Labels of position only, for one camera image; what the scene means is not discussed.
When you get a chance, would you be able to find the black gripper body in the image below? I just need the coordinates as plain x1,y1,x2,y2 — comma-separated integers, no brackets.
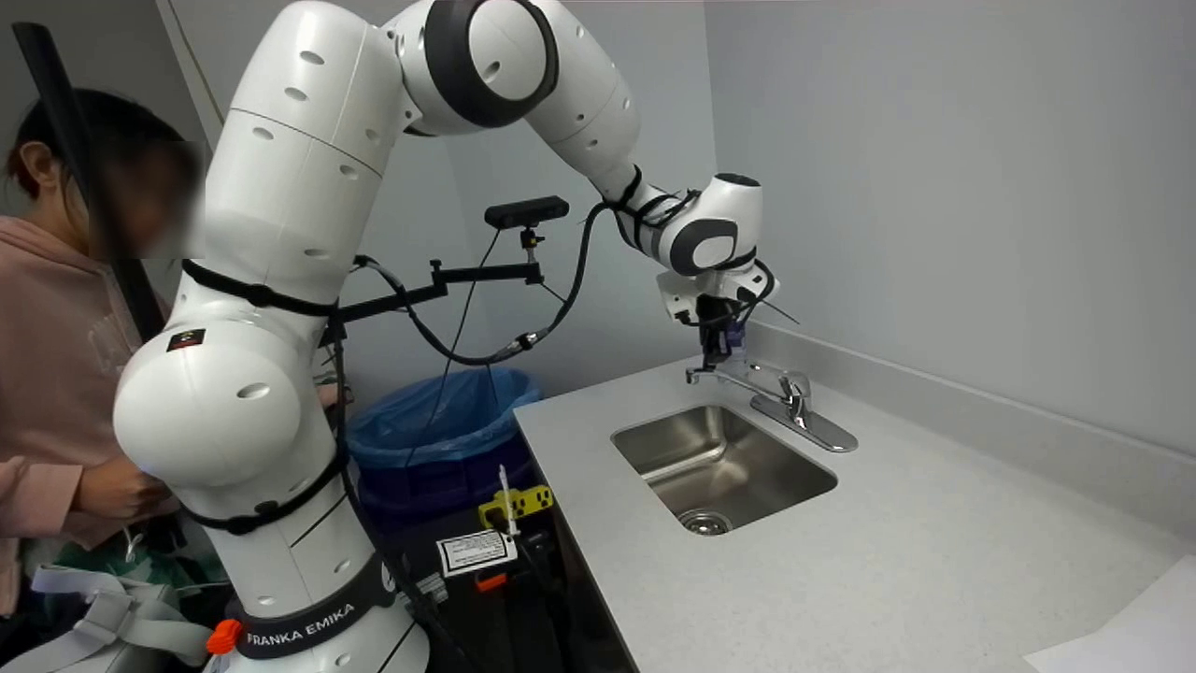
690,290,752,359

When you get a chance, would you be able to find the chrome tap spout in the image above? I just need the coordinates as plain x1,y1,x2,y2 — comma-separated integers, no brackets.
681,355,794,397

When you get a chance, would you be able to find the chrome tap base with lever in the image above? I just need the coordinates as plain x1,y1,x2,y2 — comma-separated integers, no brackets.
746,366,864,455

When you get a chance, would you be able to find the stainless steel sink basin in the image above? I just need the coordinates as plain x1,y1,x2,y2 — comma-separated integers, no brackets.
607,400,839,542

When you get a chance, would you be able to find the bin with blue liner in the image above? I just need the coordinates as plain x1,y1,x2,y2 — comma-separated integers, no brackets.
341,362,545,516

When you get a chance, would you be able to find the black equipment cabinet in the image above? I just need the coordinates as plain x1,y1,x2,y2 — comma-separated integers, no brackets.
371,477,642,673

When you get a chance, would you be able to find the orange knob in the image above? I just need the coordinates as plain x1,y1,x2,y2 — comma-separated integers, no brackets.
201,618,244,662

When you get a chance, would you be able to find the green patterned cloth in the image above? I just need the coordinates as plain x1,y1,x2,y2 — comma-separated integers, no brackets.
117,512,232,592

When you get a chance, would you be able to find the person in pink sweater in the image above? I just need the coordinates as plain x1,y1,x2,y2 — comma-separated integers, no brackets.
0,85,206,628

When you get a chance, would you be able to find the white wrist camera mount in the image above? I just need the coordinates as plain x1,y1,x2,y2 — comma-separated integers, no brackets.
655,259,776,334

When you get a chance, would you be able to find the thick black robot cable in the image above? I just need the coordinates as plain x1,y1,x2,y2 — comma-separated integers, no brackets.
351,198,629,370

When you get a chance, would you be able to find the black exterior camera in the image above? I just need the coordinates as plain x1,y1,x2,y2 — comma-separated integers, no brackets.
480,194,576,230

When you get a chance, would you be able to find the thin black camera cable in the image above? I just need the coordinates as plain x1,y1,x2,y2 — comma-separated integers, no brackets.
429,227,505,420

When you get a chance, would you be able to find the grey fabric strap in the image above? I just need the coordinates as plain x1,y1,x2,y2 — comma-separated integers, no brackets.
0,559,218,673

